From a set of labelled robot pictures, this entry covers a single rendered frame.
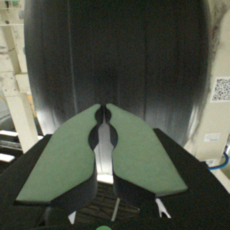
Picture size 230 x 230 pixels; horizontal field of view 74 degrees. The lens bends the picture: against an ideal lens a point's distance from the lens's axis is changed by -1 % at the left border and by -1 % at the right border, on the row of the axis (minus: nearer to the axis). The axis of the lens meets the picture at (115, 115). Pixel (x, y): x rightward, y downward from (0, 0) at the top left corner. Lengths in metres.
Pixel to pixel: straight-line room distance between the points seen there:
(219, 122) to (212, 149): 0.11
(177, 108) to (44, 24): 0.21
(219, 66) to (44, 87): 0.44
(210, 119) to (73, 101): 0.44
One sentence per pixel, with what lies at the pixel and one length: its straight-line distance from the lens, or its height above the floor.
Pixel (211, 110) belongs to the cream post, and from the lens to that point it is 0.55.
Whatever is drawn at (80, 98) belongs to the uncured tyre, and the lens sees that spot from 0.22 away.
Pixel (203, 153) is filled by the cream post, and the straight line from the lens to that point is 0.63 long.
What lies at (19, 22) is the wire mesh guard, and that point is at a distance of 0.90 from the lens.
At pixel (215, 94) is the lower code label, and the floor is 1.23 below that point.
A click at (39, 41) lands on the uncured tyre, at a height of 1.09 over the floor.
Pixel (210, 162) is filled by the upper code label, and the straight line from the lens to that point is 0.67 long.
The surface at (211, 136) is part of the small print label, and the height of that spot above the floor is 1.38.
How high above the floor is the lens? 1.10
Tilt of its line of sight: 24 degrees up
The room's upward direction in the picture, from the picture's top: 179 degrees clockwise
